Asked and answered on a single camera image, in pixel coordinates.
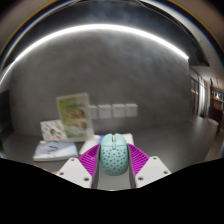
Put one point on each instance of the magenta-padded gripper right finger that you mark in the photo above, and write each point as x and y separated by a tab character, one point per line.
151	170

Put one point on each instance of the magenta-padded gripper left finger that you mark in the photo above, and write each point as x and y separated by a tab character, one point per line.
75	170

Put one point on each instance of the mint green perforated computer mouse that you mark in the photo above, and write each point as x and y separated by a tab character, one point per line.
114	156

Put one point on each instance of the green standing food brochure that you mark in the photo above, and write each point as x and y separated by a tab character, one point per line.
75	116

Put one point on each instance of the dark framed glass partition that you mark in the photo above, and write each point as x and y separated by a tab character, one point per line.
206	100

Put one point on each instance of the white ceiling light strip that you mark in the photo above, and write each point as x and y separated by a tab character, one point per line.
100	26

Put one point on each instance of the white wall socket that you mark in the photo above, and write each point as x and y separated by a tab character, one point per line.
119	110
131	110
104	111
94	112

